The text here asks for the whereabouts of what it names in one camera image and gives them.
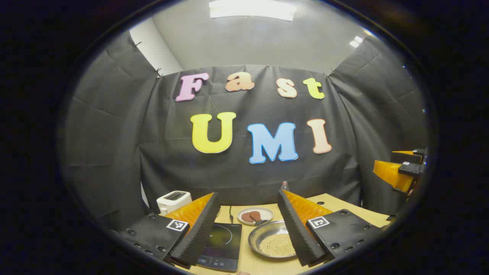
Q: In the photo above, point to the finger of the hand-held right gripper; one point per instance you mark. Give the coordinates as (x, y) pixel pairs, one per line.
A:
(393, 173)
(408, 156)

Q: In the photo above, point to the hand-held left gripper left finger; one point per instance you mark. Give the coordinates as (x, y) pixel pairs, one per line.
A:
(200, 233)

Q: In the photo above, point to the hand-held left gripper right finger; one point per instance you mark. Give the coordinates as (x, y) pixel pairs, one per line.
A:
(300, 236)

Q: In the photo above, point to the black induction cooktop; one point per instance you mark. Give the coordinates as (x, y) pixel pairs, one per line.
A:
(225, 244)

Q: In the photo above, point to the heap of yellow soybeans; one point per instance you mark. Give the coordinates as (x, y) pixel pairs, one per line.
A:
(277, 244)

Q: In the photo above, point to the round white plate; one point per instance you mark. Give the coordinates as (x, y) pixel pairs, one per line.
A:
(266, 214)

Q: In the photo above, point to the white toaster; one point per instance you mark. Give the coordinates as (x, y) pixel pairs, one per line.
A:
(174, 198)

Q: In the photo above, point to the brown meat steak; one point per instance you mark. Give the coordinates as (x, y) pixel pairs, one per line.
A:
(256, 215)
(246, 217)

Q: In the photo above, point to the clear plastic water bottle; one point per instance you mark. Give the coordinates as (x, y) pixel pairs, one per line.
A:
(285, 186)

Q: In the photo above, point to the black backdrop cloth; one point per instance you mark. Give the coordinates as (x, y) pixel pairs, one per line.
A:
(153, 152)

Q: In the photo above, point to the small ceiling light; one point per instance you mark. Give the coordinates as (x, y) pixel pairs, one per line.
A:
(356, 41)

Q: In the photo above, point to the long ceiling light panel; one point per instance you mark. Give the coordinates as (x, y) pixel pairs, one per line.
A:
(252, 9)

